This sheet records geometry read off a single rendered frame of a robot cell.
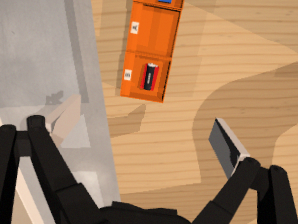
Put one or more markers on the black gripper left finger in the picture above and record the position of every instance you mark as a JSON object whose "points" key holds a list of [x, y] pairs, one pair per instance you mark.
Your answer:
{"points": [[68, 201]]}

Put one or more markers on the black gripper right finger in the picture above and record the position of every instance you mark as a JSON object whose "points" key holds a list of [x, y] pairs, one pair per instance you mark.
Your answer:
{"points": [[275, 203]]}

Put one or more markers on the orange three-compartment bin rack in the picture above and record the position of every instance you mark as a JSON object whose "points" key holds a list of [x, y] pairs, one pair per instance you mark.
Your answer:
{"points": [[152, 32]]}

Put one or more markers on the black aa battery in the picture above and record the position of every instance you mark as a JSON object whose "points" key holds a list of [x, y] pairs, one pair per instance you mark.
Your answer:
{"points": [[149, 76]]}

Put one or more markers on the red 9v battery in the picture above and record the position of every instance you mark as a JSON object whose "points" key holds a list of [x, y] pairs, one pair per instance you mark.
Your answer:
{"points": [[154, 77]]}

